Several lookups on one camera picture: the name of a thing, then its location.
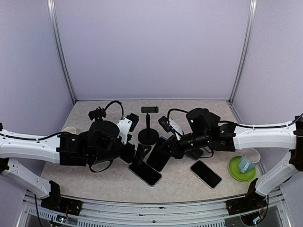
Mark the green plate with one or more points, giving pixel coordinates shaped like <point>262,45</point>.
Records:
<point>236,174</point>

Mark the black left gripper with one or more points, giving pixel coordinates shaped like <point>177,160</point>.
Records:
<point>129,158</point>

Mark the left aluminium frame post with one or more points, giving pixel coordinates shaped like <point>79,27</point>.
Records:
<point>59,47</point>

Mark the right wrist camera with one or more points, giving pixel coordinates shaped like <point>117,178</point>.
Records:
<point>169,125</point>

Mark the light blue cup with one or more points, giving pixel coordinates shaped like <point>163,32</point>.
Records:
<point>248,160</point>

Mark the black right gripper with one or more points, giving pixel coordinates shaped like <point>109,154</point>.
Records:
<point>174,151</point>

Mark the blue-edged black phone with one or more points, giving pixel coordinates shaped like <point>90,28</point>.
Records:
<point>157,158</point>

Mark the black round-base phone stand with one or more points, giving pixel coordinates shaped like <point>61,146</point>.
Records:
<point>148,136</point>

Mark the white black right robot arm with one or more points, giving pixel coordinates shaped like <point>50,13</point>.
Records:
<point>208,130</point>

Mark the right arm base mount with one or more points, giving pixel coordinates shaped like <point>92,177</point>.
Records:
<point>244,204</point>

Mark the white-edged black phone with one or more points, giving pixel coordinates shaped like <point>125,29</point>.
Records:
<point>205,174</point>

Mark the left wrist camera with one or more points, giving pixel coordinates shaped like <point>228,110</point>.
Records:
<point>127,124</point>

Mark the aluminium frame post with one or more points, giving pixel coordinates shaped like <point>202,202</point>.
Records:
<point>244,51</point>
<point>59,47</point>

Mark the teal-edged black phone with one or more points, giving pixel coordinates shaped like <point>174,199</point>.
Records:
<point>195,154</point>

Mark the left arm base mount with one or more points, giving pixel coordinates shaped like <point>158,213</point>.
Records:
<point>65,205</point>

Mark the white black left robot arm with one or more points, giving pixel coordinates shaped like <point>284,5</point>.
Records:
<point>104,141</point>

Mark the white mug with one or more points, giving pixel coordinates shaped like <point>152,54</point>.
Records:
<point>70,129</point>

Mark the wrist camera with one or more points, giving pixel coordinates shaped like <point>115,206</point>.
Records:
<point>169,125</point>
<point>127,124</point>

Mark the right aluminium frame post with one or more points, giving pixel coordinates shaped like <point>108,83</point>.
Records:
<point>244,51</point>

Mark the aluminium front rail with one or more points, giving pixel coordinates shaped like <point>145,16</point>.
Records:
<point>208,213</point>

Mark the clear-case black phone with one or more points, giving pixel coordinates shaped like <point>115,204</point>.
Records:
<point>146,173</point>

